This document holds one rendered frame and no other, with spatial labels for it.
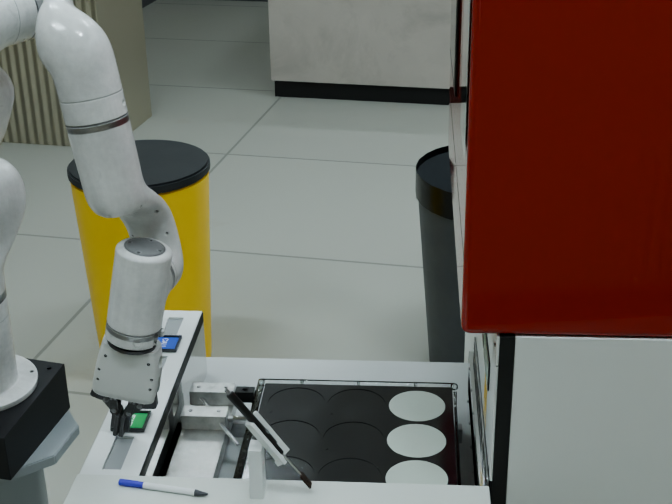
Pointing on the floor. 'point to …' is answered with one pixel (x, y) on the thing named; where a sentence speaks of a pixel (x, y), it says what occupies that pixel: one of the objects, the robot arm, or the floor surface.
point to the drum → (194, 211)
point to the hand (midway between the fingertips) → (121, 421)
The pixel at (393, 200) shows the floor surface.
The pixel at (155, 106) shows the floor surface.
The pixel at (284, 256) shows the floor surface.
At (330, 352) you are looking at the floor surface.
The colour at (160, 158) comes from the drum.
